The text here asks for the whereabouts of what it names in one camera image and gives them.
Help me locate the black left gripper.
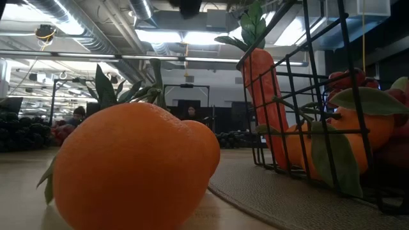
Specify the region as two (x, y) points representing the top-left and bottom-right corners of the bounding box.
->
(168, 0), (203, 19)

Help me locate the orange toy carrot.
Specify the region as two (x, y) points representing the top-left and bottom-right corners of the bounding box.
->
(213, 1), (290, 170)

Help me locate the grey ceiling air unit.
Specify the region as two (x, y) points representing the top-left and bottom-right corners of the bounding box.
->
(206, 8), (231, 31)

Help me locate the long ceiling light strip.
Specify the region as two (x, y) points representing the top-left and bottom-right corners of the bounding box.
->
(0, 49), (309, 66)

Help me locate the person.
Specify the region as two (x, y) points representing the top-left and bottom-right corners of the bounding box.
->
(185, 105), (199, 121)
(65, 106), (87, 128)

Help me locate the green plant in white pot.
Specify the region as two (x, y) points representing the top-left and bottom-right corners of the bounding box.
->
(81, 63), (144, 105)

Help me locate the black ceiling dome device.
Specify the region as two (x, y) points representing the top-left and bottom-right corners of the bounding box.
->
(34, 24), (58, 42)

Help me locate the black monitor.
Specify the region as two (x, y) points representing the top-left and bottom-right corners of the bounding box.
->
(0, 96), (24, 114)

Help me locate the round grey mat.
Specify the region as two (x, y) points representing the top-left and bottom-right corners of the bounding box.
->
(207, 153), (409, 230)

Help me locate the small silver ventilation duct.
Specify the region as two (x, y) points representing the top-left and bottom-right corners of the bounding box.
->
(127, 0), (157, 20)

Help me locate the black metal frame stand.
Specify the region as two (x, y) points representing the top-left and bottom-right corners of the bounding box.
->
(162, 83), (211, 111)

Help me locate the large silver ventilation duct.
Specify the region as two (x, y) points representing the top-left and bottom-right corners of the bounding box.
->
(25, 0), (148, 84)

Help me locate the black partition wall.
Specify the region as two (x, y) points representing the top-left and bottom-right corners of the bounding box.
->
(167, 100), (256, 144)

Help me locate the yellow hanging cord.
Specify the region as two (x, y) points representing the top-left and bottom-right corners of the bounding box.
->
(360, 0), (367, 65)

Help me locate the black wire basket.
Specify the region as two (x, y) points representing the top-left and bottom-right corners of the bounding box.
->
(235, 0), (409, 215)

